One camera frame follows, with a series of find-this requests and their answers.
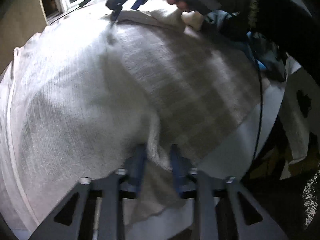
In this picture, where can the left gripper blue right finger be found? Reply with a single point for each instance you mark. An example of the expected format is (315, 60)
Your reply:
(184, 174)

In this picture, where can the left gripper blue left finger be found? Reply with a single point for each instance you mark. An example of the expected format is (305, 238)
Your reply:
(135, 167)

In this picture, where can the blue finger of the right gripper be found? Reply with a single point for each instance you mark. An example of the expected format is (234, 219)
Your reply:
(138, 3)
(116, 10)

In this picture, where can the cream knit sweater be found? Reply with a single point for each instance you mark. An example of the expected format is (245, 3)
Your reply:
(70, 109)

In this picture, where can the light plywood board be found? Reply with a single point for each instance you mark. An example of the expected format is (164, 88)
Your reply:
(20, 20)

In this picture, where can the plaid beige floor mat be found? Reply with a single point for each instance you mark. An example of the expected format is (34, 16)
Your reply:
(202, 89)

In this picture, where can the dark teal jacket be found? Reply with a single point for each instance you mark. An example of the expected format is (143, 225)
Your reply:
(266, 55)

